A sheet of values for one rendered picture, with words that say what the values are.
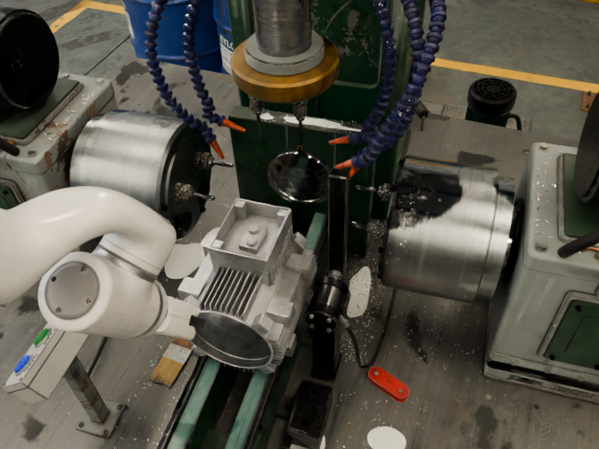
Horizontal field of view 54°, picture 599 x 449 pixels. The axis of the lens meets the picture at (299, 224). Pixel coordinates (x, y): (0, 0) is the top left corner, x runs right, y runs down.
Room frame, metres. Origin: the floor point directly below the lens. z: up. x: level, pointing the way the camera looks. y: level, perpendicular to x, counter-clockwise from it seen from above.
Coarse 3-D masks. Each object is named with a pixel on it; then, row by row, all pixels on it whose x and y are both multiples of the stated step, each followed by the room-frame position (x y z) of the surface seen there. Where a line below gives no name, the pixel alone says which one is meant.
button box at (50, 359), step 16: (48, 336) 0.51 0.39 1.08; (64, 336) 0.51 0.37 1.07; (80, 336) 0.52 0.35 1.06; (32, 352) 0.49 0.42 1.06; (48, 352) 0.48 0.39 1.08; (64, 352) 0.49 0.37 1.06; (32, 368) 0.45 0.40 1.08; (48, 368) 0.46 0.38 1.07; (64, 368) 0.47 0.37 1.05; (16, 384) 0.43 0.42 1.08; (32, 384) 0.43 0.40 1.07; (48, 384) 0.44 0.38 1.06; (32, 400) 0.43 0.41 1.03
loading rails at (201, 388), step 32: (320, 224) 0.87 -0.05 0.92; (320, 256) 0.80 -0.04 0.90; (192, 384) 0.50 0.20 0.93; (224, 384) 0.54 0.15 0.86; (256, 384) 0.50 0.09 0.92; (192, 416) 0.45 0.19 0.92; (256, 416) 0.44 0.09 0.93; (288, 416) 0.49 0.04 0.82; (160, 448) 0.39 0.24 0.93; (192, 448) 0.41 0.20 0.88; (224, 448) 0.39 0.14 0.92; (256, 448) 0.41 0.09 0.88
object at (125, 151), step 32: (96, 128) 0.92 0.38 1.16; (128, 128) 0.92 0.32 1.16; (160, 128) 0.91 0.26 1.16; (96, 160) 0.86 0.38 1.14; (128, 160) 0.85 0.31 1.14; (160, 160) 0.84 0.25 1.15; (192, 160) 0.92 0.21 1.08; (128, 192) 0.81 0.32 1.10; (160, 192) 0.80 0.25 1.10; (192, 192) 0.83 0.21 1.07; (192, 224) 0.87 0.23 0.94
